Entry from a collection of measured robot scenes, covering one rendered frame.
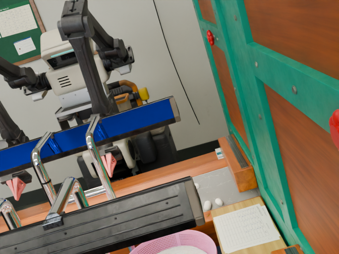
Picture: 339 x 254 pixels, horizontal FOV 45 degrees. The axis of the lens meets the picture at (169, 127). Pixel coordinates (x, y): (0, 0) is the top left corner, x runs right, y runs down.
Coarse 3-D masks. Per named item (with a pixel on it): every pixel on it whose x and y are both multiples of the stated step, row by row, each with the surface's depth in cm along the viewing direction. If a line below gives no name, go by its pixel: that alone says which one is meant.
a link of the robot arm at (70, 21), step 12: (72, 0) 141; (84, 0) 139; (72, 12) 138; (84, 12) 138; (72, 24) 135; (96, 24) 153; (96, 36) 157; (108, 36) 166; (96, 48) 171; (108, 48) 168; (120, 48) 171
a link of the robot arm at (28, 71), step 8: (0, 56) 163; (0, 64) 162; (8, 64) 168; (0, 72) 166; (8, 72) 168; (16, 72) 172; (24, 72) 174; (32, 72) 182; (8, 80) 175; (32, 80) 180; (16, 88) 181
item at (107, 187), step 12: (96, 120) 117; (48, 132) 121; (36, 156) 107; (96, 156) 106; (36, 168) 107; (96, 168) 108; (48, 180) 108; (108, 180) 109; (48, 192) 109; (84, 192) 110; (96, 192) 110; (108, 192) 110
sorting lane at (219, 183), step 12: (228, 168) 149; (204, 180) 146; (216, 180) 143; (228, 180) 141; (204, 192) 138; (216, 192) 136; (228, 192) 133; (252, 192) 129; (216, 204) 128; (228, 204) 126
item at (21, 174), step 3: (18, 171) 154; (21, 171) 154; (24, 171) 154; (9, 174) 154; (12, 174) 154; (15, 174) 154; (18, 174) 154; (21, 174) 154; (24, 174) 156; (27, 174) 156; (30, 174) 158; (0, 177) 154; (21, 177) 157; (30, 177) 157; (0, 180) 154; (6, 183) 158
